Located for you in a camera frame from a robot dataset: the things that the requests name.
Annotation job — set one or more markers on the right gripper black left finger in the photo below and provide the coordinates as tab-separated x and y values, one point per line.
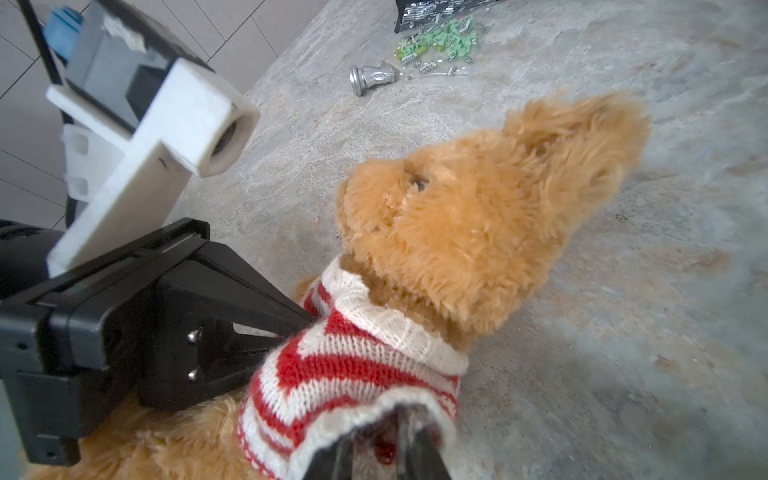
334	462

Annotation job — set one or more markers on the folded black white chessboard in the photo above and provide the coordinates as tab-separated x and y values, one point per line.
417	14

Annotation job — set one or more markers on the small green clear bag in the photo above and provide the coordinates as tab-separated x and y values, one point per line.
446	49

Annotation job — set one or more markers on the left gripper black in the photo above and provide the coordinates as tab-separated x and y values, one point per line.
72	343

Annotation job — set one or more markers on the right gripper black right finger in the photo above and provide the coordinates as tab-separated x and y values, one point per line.
417	454

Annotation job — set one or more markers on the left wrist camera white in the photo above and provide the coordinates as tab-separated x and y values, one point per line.
131	82

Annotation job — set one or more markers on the brown teddy bear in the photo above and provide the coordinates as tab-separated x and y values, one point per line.
456	235

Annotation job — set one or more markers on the red white striped sweater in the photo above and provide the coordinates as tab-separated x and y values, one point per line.
351	368

